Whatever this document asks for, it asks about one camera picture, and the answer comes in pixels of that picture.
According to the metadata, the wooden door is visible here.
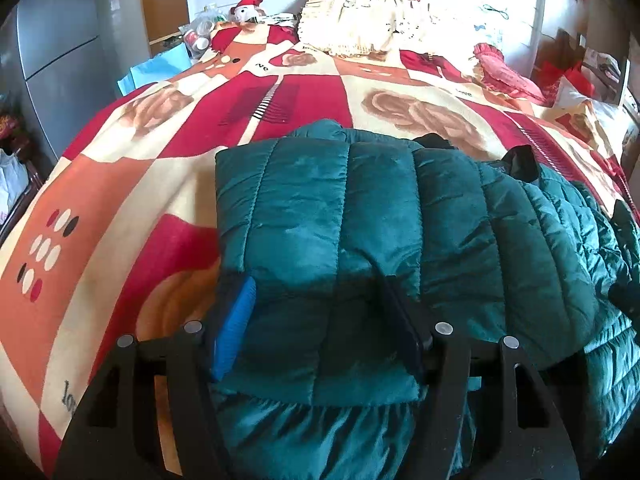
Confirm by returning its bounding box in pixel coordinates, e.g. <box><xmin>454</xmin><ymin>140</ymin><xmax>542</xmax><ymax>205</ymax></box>
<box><xmin>139</xmin><ymin>0</ymin><xmax>190</xmax><ymax>46</ymax></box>

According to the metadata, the dark green puffer jacket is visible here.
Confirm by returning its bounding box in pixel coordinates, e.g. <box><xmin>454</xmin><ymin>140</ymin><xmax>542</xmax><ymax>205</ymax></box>
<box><xmin>212</xmin><ymin>119</ymin><xmax>640</xmax><ymax>480</ymax></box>

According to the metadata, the pink ruffled pillow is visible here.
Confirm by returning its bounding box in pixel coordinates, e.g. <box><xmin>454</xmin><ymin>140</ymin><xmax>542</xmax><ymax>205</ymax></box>
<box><xmin>472</xmin><ymin>42</ymin><xmax>551</xmax><ymax>106</ymax></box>

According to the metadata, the grey refrigerator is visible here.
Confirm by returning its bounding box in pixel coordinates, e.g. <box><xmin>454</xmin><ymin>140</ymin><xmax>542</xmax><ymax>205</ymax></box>
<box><xmin>0</xmin><ymin>0</ymin><xmax>120</xmax><ymax>162</ymax></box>

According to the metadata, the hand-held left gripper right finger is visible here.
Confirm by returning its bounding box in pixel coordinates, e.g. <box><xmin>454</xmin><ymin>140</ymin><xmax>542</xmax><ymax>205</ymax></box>
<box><xmin>377</xmin><ymin>275</ymin><xmax>581</xmax><ymax>480</ymax></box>

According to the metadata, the cream ruffled pillow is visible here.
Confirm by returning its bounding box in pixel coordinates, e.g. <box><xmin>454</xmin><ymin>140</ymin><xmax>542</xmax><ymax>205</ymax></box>
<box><xmin>297</xmin><ymin>0</ymin><xmax>482</xmax><ymax>58</ymax></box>

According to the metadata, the red orange printed blanket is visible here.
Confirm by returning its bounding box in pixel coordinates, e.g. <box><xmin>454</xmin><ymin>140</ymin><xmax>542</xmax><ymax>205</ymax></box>
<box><xmin>0</xmin><ymin>24</ymin><xmax>640</xmax><ymax>480</ymax></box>

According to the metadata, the white floral pillow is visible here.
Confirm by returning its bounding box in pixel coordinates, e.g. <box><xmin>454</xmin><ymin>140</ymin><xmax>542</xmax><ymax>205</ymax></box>
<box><xmin>550</xmin><ymin>77</ymin><xmax>638</xmax><ymax>161</ymax></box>

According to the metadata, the pile of colourful cloths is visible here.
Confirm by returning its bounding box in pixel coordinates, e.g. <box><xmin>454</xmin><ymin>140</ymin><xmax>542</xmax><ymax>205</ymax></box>
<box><xmin>0</xmin><ymin>94</ymin><xmax>22</xmax><ymax>153</ymax></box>

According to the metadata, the cluster of bottles and jars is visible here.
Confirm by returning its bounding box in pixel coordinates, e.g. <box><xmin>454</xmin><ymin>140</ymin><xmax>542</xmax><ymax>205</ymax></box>
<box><xmin>180</xmin><ymin>4</ymin><xmax>232</xmax><ymax>61</ymax></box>

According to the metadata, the dark wooden cabinet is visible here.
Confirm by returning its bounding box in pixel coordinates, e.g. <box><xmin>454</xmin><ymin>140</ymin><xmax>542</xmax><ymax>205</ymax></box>
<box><xmin>0</xmin><ymin>157</ymin><xmax>50</xmax><ymax>248</ymax></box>

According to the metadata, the plush toy with red hat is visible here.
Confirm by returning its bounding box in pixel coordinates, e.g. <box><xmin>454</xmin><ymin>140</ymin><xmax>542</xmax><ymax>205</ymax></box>
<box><xmin>229</xmin><ymin>0</ymin><xmax>266</xmax><ymax>25</ymax></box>

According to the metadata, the white plastic bag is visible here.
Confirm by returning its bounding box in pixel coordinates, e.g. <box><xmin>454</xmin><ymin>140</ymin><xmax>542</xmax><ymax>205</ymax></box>
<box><xmin>0</xmin><ymin>149</ymin><xmax>30</xmax><ymax>212</ymax></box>

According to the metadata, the wooden chair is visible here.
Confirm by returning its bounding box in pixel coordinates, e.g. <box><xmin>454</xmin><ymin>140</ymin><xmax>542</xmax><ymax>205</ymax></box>
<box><xmin>577</xmin><ymin>34</ymin><xmax>632</xmax><ymax>107</ymax></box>

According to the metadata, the light blue bag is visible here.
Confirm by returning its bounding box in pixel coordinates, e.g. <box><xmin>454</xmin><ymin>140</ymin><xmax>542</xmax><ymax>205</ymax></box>
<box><xmin>117</xmin><ymin>42</ymin><xmax>194</xmax><ymax>97</ymax></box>

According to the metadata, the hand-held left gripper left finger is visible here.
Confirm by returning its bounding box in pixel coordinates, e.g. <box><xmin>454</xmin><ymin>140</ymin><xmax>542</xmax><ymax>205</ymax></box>
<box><xmin>52</xmin><ymin>276</ymin><xmax>258</xmax><ymax>480</ymax></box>

